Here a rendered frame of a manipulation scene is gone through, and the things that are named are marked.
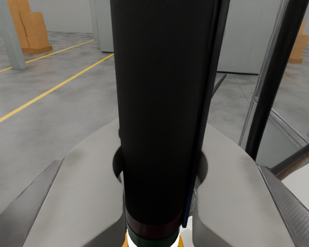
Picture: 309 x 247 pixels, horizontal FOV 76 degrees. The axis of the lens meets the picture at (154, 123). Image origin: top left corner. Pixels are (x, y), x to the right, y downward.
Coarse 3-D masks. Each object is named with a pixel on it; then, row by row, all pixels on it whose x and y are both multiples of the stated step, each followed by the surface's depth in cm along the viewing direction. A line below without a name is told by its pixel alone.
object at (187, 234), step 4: (188, 228) 18; (184, 232) 17; (188, 232) 17; (184, 236) 17; (188, 236) 17; (184, 240) 17; (188, 240) 17; (184, 244) 16; (188, 244) 16; (192, 244) 16
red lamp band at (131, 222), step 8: (128, 216) 11; (136, 224) 10; (144, 224) 10; (168, 224) 10; (176, 224) 11; (136, 232) 11; (144, 232) 10; (152, 232) 10; (160, 232) 10; (168, 232) 10
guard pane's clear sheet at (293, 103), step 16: (304, 16) 98; (304, 32) 98; (304, 48) 98; (288, 64) 109; (304, 64) 97; (288, 80) 108; (304, 80) 97; (288, 96) 108; (304, 96) 96; (288, 112) 107; (304, 112) 96; (304, 128) 96
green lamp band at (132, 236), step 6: (180, 222) 11; (132, 234) 11; (174, 234) 11; (132, 240) 11; (138, 240) 11; (144, 240) 11; (150, 240) 10; (156, 240) 10; (162, 240) 11; (168, 240) 11; (174, 240) 11; (138, 246) 11; (144, 246) 11; (150, 246) 11; (156, 246) 11; (162, 246) 11; (168, 246) 11
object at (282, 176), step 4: (304, 156) 27; (308, 156) 27; (300, 160) 26; (304, 160) 27; (296, 164) 26; (300, 164) 26; (288, 168) 25; (292, 168) 25; (296, 168) 26; (284, 172) 24; (288, 172) 25; (292, 172) 25; (280, 176) 24; (284, 176) 24
